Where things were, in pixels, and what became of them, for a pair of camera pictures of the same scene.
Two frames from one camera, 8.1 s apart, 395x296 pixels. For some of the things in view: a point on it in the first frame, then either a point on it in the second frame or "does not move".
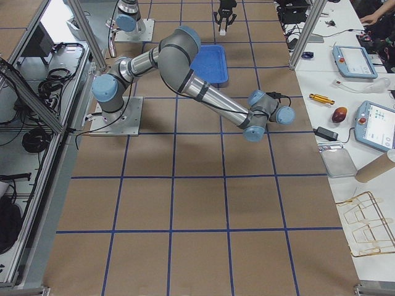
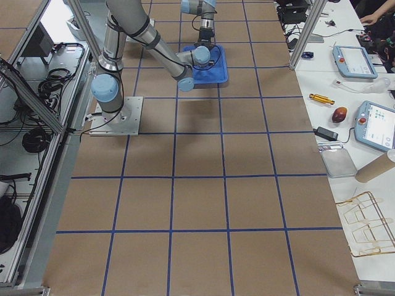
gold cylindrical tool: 321,98 does not move
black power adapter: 323,133 does not move
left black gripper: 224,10 -> 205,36
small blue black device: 308,55 does not move
